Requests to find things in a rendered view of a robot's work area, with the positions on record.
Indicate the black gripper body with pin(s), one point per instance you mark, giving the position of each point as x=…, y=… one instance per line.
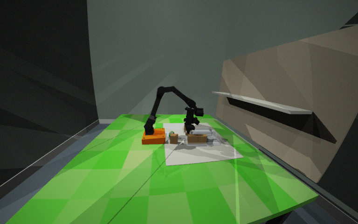
x=188, y=121

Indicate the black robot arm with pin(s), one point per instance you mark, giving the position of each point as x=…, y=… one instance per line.
x=149, y=130

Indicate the grey cylinder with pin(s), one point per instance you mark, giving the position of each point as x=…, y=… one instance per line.
x=210, y=139

